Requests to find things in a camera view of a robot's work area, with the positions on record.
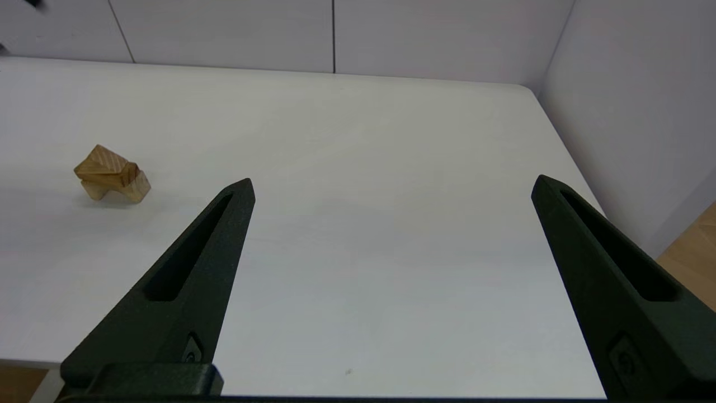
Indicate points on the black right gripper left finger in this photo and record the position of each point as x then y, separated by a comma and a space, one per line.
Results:
168, 324

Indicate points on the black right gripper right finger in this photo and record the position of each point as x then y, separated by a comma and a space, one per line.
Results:
643, 336

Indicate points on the arched wooden building block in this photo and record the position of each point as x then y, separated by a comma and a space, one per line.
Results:
134, 190

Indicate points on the rectangular wooden building block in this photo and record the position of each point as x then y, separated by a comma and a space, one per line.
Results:
109, 176

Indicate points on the triangular wooden building block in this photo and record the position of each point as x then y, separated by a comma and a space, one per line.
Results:
107, 159

